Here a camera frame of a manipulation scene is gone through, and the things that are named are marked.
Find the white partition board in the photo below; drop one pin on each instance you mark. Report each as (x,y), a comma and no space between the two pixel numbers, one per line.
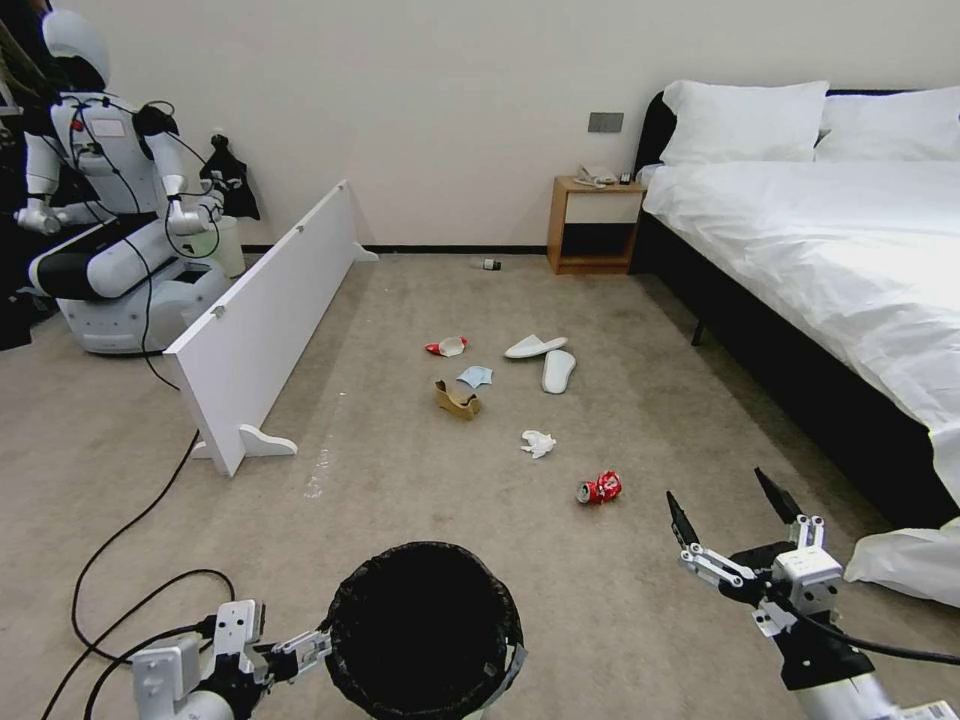
(270,315)

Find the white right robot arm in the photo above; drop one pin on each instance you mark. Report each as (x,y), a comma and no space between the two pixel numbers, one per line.
(832,675)

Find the red and white wrapper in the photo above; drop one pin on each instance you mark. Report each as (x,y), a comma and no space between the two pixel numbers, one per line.
(448,346)

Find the trash bin with black liner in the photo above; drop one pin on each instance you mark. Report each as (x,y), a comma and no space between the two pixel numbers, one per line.
(427,637)

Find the dark hanging clothes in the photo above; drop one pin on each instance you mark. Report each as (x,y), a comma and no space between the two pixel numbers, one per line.
(19,187)

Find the small dark bottle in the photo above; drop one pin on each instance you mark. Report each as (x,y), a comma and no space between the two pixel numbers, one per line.
(489,264)

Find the white desk telephone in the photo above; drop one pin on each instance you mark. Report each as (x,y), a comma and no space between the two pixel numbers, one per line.
(594,176)

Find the wall socket with plug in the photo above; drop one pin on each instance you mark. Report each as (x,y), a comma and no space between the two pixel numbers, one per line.
(219,138)

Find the black bed frame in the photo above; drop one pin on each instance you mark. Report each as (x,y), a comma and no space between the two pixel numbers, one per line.
(795,360)

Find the small white waste bin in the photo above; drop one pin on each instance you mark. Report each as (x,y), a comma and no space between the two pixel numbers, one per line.
(229,247)

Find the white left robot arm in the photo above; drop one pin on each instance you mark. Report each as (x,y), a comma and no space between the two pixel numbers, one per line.
(202,705)

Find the light blue face mask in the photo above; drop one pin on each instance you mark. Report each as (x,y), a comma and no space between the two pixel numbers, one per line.
(474,376)

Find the large white pillow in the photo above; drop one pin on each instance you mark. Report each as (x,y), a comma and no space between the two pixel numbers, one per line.
(742,124)
(892,127)

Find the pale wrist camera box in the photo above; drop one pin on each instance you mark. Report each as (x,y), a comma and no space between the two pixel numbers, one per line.
(240,622)
(806,571)

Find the white slipper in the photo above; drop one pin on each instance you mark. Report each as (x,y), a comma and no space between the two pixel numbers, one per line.
(558,372)
(534,346)

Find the wooden nightstand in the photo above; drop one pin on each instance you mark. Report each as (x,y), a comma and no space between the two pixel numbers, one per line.
(592,225)

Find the white duvet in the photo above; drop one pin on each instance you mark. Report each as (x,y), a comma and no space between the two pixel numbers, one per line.
(832,255)

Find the grey wall switch panel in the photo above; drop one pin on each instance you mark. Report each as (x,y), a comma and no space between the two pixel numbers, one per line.
(606,122)

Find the white humanoid robot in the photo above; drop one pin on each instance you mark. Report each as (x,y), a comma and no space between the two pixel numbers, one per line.
(112,225)

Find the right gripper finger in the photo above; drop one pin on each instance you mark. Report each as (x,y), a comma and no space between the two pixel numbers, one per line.
(712,562)
(787,510)

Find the torn brown cardboard piece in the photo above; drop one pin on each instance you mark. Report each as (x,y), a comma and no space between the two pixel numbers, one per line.
(456,403)

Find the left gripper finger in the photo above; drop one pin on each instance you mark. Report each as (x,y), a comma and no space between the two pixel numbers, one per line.
(304,642)
(307,661)

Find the white crumpled sheet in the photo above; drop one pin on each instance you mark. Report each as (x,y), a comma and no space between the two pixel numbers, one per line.
(907,562)

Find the crumpled white tissue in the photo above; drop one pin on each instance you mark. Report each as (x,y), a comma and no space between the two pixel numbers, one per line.
(537,443)

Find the black plastic bag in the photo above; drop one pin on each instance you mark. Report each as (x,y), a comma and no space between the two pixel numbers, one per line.
(234,184)

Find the crushed red soda can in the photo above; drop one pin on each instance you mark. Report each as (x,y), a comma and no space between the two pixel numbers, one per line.
(600,488)

